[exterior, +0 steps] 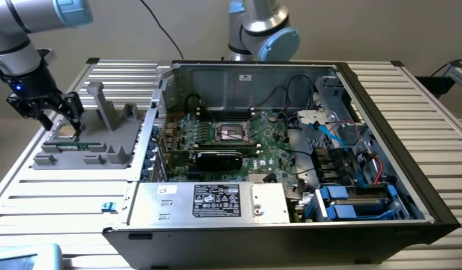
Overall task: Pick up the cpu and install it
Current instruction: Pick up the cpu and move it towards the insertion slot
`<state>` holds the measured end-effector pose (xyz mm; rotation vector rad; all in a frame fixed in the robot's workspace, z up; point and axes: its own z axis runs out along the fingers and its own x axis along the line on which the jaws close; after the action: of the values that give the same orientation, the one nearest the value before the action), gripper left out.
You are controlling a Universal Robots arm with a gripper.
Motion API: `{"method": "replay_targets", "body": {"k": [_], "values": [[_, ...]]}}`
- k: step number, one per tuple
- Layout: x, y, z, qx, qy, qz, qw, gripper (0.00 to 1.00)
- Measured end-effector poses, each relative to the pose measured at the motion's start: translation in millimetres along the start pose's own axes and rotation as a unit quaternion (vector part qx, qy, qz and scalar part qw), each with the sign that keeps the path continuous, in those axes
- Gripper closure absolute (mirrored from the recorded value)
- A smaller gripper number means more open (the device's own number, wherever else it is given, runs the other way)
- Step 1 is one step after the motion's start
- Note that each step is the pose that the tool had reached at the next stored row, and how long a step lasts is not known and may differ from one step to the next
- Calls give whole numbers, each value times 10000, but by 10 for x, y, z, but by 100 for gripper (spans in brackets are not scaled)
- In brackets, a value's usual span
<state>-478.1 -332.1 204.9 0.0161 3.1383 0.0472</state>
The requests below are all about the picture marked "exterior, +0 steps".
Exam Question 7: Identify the black internal power wire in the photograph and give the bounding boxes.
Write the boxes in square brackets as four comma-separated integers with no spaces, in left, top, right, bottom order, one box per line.
[252,74,316,110]

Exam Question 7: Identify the green RAM stick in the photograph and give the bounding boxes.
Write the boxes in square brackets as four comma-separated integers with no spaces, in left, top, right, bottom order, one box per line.
[43,142,105,150]

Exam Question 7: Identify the black graphics card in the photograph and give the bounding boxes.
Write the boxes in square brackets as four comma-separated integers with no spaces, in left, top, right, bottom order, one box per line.
[166,149,244,172]

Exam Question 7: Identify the black RAM slot bank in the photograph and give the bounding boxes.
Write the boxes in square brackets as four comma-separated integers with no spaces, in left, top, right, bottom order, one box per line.
[208,110,257,120]

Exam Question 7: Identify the aluminium frame with black bracket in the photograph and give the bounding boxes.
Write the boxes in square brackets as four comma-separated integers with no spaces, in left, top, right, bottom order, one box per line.
[417,59,462,98]

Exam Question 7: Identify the light blue grey device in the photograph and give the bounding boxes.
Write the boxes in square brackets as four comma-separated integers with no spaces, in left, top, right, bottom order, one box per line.
[0,244,63,270]

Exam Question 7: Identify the CPU socket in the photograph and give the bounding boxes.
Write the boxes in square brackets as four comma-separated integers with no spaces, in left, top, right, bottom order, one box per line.
[214,121,256,143]

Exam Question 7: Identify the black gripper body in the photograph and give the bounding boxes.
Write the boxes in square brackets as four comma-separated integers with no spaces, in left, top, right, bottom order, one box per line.
[0,55,83,119]

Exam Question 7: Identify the open black PC case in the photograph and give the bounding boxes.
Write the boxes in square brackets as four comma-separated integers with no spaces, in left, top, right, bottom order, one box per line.
[102,59,461,270]

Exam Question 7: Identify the green motherboard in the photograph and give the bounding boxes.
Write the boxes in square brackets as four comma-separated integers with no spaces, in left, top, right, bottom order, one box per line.
[161,109,312,197]

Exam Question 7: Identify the red SATA wire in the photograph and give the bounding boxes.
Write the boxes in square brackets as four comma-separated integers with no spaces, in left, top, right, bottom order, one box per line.
[326,119,386,186]

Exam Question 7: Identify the grey plastic parts rack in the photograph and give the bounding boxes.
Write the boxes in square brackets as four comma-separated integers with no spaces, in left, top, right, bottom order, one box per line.
[31,82,149,170]

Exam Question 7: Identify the square CPU chip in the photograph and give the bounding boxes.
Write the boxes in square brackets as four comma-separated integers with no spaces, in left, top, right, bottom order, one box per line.
[55,125,81,141]

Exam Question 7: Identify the blue drive bays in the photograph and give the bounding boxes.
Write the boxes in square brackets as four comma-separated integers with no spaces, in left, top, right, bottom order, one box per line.
[316,184,410,222]

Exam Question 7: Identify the blue SATA wire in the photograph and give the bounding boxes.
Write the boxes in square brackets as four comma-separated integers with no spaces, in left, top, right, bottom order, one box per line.
[308,120,368,188]

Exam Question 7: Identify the silver disk bay cage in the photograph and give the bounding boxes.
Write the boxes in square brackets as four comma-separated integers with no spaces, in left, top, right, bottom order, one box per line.
[297,75,369,147]

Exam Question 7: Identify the black cable on wall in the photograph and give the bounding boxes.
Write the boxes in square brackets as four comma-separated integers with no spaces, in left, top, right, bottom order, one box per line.
[139,0,186,60]

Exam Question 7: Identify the silver power supply unit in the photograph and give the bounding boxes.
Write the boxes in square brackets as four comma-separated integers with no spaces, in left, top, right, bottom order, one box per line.
[126,182,290,226]

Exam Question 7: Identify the black fan shroud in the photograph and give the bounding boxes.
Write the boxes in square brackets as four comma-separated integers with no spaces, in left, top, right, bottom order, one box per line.
[312,147,358,186]

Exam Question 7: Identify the silver chipset heatsink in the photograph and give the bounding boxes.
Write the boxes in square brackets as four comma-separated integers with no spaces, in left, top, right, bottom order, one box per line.
[248,173,273,184]

